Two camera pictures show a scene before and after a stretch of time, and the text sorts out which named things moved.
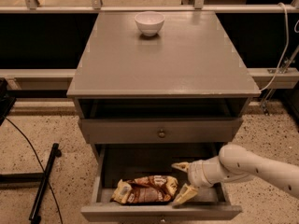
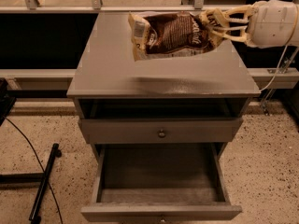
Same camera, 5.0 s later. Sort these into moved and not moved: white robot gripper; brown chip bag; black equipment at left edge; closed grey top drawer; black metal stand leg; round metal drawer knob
Moved: brown chip bag; white robot gripper
Not moved: black equipment at left edge; black metal stand leg; closed grey top drawer; round metal drawer knob
